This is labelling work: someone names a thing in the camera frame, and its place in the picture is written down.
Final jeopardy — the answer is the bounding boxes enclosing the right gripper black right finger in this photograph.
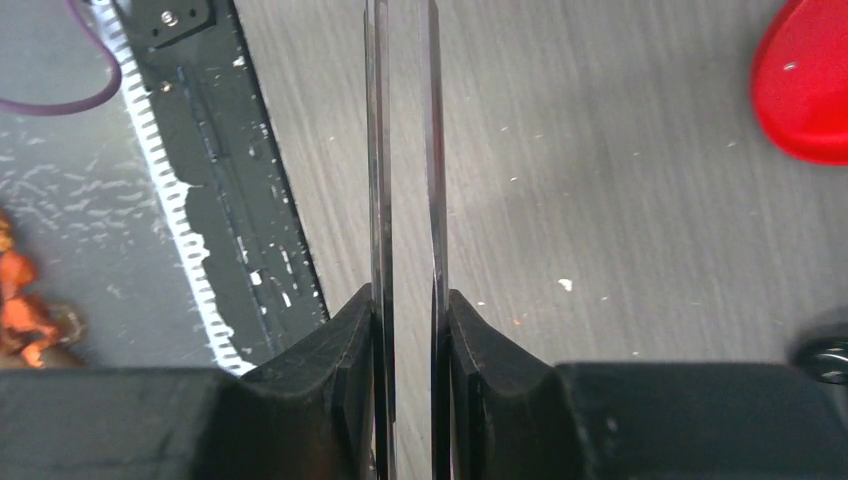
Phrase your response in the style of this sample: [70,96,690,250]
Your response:
[449,291,847,479]

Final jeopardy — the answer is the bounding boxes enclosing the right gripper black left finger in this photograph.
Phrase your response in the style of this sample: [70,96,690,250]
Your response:
[1,285,373,479]

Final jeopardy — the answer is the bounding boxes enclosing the metal serving tongs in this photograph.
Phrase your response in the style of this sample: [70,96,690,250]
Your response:
[362,0,453,480]

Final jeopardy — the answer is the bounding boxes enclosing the red plastic cup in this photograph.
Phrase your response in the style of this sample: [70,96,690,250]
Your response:
[749,0,847,167]

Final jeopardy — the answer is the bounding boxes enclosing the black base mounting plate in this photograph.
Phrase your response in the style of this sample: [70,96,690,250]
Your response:
[110,1,328,367]

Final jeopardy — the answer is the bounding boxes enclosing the toothed aluminium rail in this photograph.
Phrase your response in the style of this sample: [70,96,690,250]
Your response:
[92,1,255,376]

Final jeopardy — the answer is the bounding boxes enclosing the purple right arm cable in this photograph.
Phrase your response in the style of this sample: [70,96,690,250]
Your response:
[0,0,124,119]

